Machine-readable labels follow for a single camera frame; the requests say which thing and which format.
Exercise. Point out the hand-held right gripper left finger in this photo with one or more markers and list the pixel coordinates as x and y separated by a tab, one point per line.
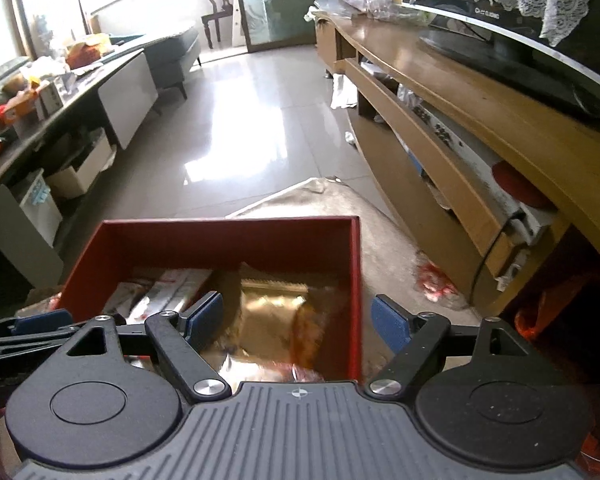
205	317

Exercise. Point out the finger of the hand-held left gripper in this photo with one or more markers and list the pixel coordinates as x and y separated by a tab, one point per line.
42	321
10	354

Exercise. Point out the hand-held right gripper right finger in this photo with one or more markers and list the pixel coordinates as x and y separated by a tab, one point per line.
390	325

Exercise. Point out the orange and white snack packet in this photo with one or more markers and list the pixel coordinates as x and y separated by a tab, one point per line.
165	290

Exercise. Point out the gold foil snack packet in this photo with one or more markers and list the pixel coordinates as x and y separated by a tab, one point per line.
270	320

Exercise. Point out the red cardboard box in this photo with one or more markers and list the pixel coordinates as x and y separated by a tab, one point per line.
220	242

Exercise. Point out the white storage box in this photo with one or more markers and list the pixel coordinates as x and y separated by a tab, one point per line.
82	170

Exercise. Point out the dark low table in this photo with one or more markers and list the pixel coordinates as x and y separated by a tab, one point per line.
10	160

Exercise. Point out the orange bag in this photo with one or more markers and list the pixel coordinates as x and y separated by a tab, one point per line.
555	310

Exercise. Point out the red round paddle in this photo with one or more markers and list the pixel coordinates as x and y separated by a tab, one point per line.
522	185

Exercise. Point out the wooden television cabinet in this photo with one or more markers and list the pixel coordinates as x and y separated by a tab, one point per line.
480	110

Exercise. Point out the dark teal sofa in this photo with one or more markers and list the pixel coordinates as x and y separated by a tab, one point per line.
172	55

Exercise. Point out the black television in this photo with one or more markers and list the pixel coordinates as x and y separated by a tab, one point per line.
555	65

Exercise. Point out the glass sliding door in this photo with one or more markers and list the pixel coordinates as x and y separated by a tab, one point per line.
275	0

